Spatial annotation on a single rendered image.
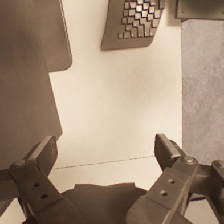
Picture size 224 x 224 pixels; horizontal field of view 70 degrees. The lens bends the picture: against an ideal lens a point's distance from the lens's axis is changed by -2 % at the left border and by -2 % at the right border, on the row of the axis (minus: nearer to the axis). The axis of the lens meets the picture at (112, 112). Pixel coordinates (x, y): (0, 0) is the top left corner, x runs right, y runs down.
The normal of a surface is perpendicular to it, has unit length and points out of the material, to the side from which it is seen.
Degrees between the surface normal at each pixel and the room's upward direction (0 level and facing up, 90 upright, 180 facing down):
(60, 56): 0
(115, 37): 5
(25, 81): 86
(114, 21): 5
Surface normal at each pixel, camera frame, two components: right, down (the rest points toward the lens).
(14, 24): 0.99, -0.11
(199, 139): 0.03, 0.30
